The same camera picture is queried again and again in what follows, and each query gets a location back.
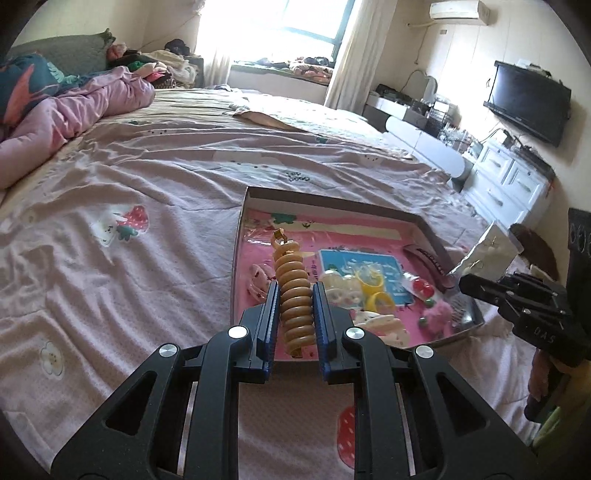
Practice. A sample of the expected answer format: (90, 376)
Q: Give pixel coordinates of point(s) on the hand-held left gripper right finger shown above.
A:
(323, 323)

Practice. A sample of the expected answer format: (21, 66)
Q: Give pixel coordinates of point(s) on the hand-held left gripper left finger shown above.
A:
(270, 323)

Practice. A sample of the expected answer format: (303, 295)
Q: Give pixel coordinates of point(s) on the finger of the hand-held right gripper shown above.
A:
(480, 288)
(517, 279)

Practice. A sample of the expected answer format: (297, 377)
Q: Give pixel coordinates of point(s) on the clear small packet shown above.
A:
(463, 311)

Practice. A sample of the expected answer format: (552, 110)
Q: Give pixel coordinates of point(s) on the silver earrings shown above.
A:
(491, 249)

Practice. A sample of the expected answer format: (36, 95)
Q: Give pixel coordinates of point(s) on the brown banana hair clip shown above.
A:
(431, 263)

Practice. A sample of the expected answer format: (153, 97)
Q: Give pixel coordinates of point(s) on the bag of yellow hair rings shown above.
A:
(374, 300)

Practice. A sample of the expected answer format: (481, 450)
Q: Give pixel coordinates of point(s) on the red ball earrings packet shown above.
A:
(422, 288)

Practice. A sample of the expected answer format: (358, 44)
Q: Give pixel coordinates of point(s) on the cream hair claw clip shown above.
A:
(388, 327)

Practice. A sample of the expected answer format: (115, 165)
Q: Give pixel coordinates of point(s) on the person's right forearm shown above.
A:
(563, 424)

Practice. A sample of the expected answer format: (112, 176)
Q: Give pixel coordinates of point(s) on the person's right hand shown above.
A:
(540, 374)

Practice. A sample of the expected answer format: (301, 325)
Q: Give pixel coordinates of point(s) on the brown cushion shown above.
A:
(538, 247)

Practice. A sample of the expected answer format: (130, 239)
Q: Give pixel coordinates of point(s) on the floral fabric hair clip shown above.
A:
(261, 277)

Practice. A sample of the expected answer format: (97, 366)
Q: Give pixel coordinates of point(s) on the pink fluffy pompom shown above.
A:
(437, 316)

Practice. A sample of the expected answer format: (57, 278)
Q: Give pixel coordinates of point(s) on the white dresser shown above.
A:
(503, 180)

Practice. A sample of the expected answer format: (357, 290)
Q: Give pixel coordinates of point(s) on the black set-top box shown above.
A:
(531, 154)

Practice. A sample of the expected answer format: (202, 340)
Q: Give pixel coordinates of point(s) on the white curved desk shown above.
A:
(429, 147)

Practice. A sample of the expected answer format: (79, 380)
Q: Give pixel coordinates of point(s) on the clear cosmetics organizer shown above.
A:
(445, 115)

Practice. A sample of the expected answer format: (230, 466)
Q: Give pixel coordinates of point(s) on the black television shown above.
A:
(528, 99)

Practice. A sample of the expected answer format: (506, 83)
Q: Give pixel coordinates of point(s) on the beige cloth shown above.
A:
(277, 117)

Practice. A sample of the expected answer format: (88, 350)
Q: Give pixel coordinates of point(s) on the pink patterned bedsheet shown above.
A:
(138, 161)

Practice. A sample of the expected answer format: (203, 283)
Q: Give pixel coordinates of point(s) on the white framed mirror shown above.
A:
(425, 85)

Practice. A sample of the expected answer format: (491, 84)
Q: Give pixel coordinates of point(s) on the black electronic device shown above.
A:
(395, 94)

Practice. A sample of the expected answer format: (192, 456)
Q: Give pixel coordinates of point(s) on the white window bench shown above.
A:
(277, 83)

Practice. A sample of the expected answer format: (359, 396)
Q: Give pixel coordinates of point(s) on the clothes on window sill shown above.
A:
(309, 69)

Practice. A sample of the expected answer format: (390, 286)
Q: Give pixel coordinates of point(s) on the white sheer curtain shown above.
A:
(217, 69)

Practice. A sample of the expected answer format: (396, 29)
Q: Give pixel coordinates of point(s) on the cream curtain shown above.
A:
(351, 60)

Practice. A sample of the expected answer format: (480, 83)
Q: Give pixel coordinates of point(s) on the white air conditioner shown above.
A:
(457, 10)

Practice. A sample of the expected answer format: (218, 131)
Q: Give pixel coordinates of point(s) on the pile of clothes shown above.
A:
(157, 69)

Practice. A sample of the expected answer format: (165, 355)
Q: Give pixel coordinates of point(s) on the pink quilt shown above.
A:
(69, 106)

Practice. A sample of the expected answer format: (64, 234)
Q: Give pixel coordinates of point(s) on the window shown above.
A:
(300, 27)

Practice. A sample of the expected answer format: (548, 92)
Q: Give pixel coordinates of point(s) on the grey pillow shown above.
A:
(69, 50)

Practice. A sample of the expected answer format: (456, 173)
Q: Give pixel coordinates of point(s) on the teal floral quilt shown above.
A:
(23, 78)

